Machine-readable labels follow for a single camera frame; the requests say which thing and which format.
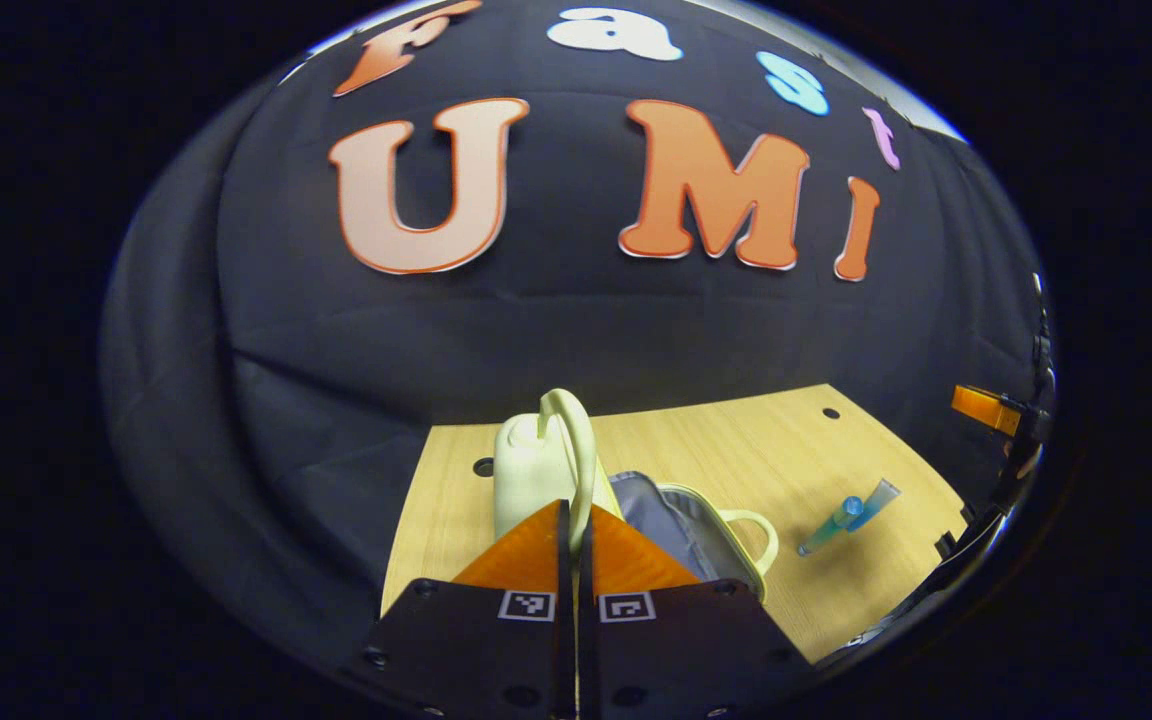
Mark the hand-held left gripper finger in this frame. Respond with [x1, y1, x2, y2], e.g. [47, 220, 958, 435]
[576, 503, 817, 720]
[341, 498, 577, 720]

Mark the cream suitcase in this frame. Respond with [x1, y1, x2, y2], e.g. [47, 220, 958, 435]
[492, 388, 780, 606]

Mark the blue skin care bottle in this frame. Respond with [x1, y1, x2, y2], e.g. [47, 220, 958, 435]
[798, 497, 865, 557]

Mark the black backdrop cloth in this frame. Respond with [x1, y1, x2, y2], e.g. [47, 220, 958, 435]
[101, 0, 1055, 641]

